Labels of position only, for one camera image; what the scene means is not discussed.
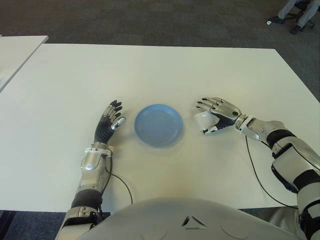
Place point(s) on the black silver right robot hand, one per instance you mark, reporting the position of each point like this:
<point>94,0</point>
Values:
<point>228,112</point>

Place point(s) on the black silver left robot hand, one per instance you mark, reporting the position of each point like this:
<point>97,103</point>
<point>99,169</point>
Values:
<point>102,131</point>

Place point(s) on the white charger block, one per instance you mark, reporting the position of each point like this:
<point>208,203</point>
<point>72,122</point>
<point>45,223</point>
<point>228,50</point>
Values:
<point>205,120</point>

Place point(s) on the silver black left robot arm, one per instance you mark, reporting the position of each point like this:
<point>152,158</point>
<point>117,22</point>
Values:
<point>92,162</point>

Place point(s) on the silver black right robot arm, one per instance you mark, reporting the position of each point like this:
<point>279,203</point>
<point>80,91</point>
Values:
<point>282,140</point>

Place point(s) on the blue plastic plate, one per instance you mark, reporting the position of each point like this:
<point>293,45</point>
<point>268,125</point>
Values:
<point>160,125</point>

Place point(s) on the silver robot torso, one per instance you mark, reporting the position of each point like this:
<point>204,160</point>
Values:
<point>175,217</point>

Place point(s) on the black office chair base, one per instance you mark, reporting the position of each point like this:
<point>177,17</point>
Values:
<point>292,17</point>

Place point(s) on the white side table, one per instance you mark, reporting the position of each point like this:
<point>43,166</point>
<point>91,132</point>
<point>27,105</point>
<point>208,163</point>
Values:
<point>15,50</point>

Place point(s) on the seated person in grey trousers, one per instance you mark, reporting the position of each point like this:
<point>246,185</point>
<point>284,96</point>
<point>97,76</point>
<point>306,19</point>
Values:
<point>308,12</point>

